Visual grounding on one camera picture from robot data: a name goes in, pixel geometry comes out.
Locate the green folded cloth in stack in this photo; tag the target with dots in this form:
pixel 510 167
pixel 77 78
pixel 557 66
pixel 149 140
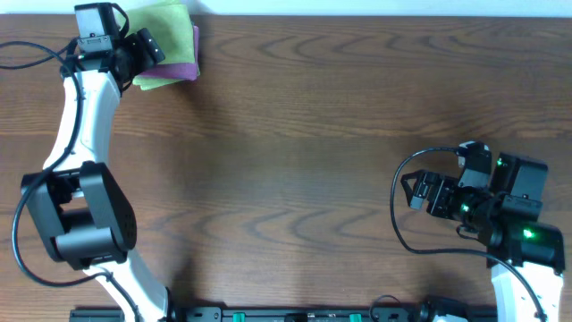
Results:
pixel 148 83

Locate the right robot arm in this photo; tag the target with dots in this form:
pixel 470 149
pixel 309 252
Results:
pixel 500 209

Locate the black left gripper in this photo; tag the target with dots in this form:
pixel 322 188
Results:
pixel 155 53

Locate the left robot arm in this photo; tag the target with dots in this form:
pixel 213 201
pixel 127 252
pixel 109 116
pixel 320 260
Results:
pixel 82 216

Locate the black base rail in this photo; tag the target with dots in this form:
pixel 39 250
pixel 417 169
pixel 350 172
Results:
pixel 215 314

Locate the pink folded cloth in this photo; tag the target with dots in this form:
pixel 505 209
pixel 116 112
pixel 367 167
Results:
pixel 181 71

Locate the green microfiber cloth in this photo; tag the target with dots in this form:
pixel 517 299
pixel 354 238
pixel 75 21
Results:
pixel 170 25

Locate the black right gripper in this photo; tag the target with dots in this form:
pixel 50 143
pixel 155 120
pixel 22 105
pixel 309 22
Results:
pixel 442 185

